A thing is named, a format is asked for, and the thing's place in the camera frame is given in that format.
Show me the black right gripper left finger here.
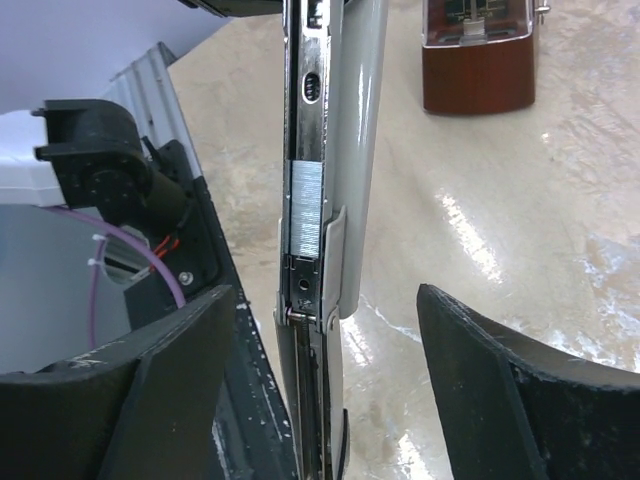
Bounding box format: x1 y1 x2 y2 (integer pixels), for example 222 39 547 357
1 286 235 479

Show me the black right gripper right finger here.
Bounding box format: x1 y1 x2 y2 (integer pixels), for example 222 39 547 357
417 284 639 479

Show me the grey stapler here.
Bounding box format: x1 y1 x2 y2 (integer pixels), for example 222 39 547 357
274 0 388 479

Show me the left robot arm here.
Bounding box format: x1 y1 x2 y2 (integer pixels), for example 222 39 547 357
1 99 193 236

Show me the brown wooden metronome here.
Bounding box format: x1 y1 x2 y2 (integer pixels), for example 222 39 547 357
422 0 551 116

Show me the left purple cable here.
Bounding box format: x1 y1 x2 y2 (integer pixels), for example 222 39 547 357
49 204 186 349

